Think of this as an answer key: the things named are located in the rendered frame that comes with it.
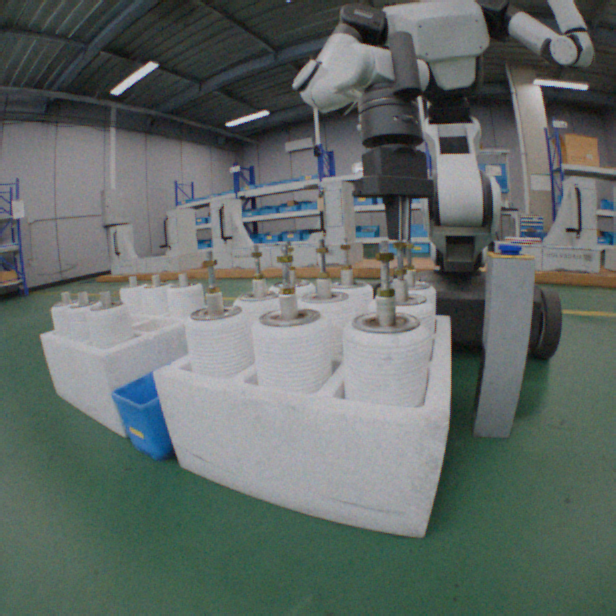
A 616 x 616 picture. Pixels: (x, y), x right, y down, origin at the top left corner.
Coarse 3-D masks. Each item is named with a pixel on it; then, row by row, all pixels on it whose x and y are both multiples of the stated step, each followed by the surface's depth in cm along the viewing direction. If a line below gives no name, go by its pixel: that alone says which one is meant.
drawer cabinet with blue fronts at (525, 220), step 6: (522, 216) 437; (528, 216) 432; (534, 216) 427; (540, 216) 422; (522, 222) 440; (528, 222) 435; (534, 222) 430; (540, 222) 425; (522, 228) 442; (534, 228) 432; (540, 228) 427; (522, 234) 445
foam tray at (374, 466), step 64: (448, 320) 57; (192, 384) 38; (256, 384) 41; (448, 384) 33; (192, 448) 42; (256, 448) 36; (320, 448) 32; (384, 448) 29; (320, 512) 35; (384, 512) 31
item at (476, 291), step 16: (432, 272) 130; (448, 272) 119; (464, 272) 116; (480, 272) 117; (448, 288) 82; (464, 288) 81; (480, 288) 80; (448, 304) 78; (464, 304) 76; (480, 304) 74; (464, 320) 77; (480, 320) 75; (464, 336) 78; (480, 336) 76
